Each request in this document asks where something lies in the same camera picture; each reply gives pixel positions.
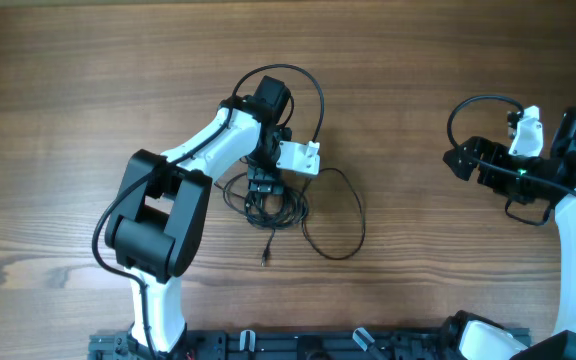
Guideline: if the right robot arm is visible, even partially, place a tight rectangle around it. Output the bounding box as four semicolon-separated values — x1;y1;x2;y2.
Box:
441;106;576;359

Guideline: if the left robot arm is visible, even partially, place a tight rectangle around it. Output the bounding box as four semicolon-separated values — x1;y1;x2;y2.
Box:
93;76;291;359

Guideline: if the black usb cable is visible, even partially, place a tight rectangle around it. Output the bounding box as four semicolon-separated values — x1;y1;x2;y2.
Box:
215;166;367;268

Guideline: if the left black camera cable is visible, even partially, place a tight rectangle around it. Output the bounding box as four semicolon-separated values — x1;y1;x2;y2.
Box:
91;63;326;360

